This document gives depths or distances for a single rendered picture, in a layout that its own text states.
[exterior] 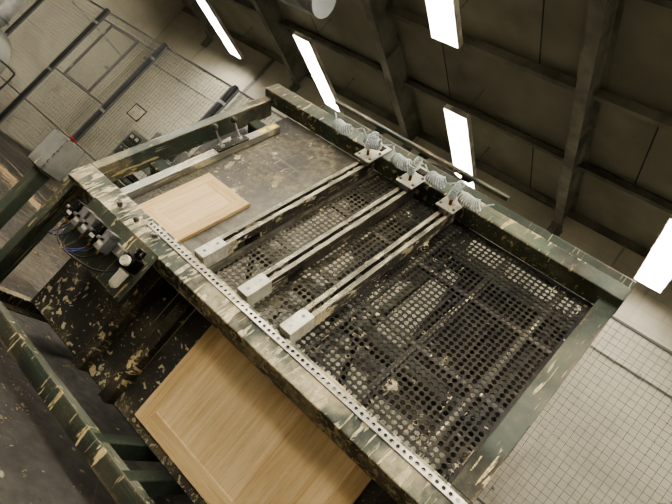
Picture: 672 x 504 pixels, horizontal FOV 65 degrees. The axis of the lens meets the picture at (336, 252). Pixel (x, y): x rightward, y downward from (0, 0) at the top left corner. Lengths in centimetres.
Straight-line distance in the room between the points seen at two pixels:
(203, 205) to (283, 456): 117
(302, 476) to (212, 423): 42
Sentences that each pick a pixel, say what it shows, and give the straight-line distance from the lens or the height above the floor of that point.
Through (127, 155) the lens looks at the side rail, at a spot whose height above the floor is 105.
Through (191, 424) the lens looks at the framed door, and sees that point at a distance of 226.
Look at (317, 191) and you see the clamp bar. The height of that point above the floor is 149.
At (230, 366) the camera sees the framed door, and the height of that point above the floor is 66.
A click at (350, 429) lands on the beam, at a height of 82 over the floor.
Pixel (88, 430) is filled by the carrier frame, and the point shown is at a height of 17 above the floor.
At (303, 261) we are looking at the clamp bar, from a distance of 218.
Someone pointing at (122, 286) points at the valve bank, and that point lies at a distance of 229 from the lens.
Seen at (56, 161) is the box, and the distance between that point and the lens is 260.
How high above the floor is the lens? 101
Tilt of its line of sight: 7 degrees up
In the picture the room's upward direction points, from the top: 40 degrees clockwise
